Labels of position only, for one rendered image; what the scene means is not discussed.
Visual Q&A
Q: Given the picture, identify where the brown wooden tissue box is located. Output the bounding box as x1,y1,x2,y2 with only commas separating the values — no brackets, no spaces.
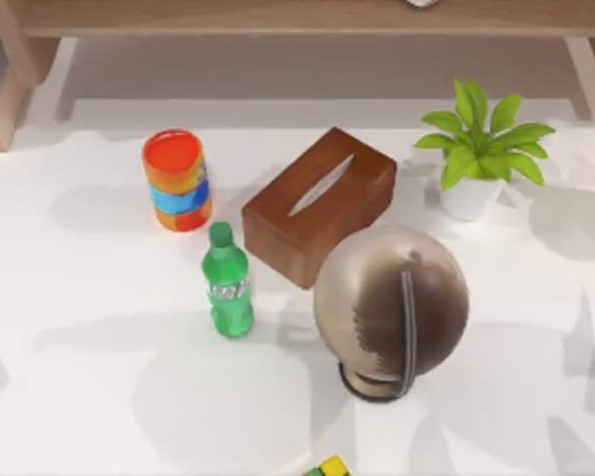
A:
241,126,399,291

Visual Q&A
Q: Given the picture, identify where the green bottle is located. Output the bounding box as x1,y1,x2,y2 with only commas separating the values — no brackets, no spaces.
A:
200,221,255,340

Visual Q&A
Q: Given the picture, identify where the brown globe on stand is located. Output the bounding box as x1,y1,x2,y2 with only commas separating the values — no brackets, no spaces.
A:
312,223,471,403

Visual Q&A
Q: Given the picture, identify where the orange and blue can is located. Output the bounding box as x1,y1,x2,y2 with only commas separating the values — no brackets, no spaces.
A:
142,129,213,233

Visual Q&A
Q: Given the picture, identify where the green plant in white pot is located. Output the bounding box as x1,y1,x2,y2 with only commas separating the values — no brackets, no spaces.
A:
414,77,557,223

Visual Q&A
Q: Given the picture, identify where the wooden shelf unit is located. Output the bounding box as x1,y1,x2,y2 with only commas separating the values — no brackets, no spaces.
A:
0,0,595,153

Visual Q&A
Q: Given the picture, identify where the yellow and green cube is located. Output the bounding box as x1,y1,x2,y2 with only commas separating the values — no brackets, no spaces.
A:
302,454,352,476

